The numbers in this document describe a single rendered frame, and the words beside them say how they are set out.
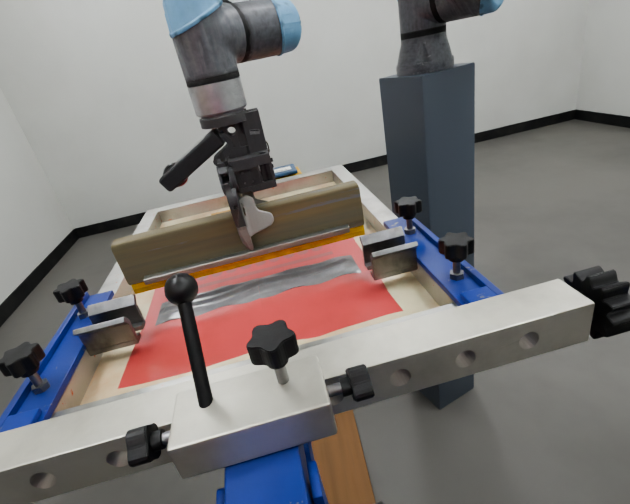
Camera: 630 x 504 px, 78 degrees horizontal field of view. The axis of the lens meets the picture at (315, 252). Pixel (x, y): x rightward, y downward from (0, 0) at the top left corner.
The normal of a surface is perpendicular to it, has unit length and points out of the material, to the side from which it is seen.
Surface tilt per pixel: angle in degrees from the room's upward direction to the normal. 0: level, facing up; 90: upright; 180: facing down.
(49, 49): 90
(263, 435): 90
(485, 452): 0
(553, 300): 0
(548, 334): 90
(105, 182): 90
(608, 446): 0
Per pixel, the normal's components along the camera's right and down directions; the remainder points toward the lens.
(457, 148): 0.46, 0.33
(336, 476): -0.18, -0.87
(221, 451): 0.18, 0.43
